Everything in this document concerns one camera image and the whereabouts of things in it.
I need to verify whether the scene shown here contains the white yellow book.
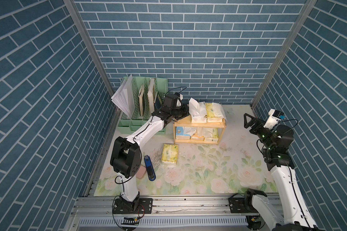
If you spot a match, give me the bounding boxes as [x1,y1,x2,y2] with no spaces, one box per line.
[147,78,155,113]

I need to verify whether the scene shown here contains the blue stapler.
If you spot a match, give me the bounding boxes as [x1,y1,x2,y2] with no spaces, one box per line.
[144,156,156,181]

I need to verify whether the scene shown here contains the yellow white tissue pack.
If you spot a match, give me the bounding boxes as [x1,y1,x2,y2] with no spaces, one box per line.
[203,128,219,142]
[205,103,226,122]

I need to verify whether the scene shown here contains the green circuit board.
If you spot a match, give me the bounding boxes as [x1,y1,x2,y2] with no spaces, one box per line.
[121,217,140,226]

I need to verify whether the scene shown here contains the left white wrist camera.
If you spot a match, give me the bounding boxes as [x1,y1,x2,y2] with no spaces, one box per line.
[174,92,183,107]

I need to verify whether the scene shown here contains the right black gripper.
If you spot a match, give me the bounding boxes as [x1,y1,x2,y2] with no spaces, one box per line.
[244,114,272,151]

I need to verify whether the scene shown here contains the floral table mat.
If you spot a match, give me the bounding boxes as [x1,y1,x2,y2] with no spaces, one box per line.
[93,104,278,197]

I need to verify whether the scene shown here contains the green plastic file organizer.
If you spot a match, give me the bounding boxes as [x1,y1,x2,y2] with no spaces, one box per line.
[117,77,168,134]

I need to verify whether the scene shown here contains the wooden two-tier shelf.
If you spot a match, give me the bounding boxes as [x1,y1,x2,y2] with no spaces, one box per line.
[173,115,226,145]

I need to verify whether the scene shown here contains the blue cartoon tissue pack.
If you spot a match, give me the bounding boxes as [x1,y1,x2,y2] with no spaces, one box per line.
[175,127,196,140]

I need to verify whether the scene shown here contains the thin beige book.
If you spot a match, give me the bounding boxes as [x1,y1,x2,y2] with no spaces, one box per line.
[138,85,145,117]

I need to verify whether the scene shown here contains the orange beige tissue pack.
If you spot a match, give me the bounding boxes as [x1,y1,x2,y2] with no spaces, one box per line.
[191,127,204,141]

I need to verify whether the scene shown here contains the dark blue book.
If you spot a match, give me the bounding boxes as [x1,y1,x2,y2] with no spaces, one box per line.
[154,92,162,110]

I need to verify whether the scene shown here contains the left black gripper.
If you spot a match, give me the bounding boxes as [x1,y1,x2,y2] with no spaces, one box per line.
[169,104,193,120]

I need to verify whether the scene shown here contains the white paper stack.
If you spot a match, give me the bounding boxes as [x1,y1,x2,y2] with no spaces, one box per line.
[111,75,135,119]

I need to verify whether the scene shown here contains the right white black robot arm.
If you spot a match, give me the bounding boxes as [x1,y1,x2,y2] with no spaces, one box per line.
[244,109,319,231]

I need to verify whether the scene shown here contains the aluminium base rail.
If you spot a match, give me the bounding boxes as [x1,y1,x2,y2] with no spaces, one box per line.
[65,193,283,231]

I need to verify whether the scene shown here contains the yellow floral tissue pack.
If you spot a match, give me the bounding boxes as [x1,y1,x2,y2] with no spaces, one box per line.
[161,143,179,165]

